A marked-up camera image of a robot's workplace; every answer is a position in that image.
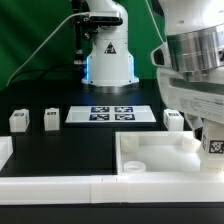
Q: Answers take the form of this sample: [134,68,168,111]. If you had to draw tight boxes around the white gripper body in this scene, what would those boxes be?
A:
[157,68,224,124]

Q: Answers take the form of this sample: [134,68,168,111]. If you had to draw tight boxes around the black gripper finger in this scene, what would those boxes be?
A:
[184,113,203,131]

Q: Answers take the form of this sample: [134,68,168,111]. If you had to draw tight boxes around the white square tabletop part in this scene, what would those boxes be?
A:
[115,131,224,179]

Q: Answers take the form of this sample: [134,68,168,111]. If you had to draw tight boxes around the white U-shaped obstacle fence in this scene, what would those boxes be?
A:
[0,133,224,205]

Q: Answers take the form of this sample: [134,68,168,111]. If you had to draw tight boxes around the white fiducial marker plate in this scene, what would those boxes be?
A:
[66,105,156,123]

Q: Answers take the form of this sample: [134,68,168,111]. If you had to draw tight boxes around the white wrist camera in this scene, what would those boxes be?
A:
[151,42,172,68]

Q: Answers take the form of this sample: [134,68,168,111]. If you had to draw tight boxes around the grey cable right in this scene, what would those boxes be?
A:
[143,0,167,44]

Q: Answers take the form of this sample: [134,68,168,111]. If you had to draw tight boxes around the grey cable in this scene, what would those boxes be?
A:
[6,11,91,87]
[143,0,167,44]

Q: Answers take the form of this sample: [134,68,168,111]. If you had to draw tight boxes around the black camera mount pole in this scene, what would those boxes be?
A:
[70,0,97,65]

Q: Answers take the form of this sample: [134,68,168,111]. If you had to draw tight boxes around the grey cable left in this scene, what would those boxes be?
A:
[6,11,91,87]

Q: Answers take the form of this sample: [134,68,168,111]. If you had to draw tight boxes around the black cable on table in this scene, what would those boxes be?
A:
[13,64,88,81]

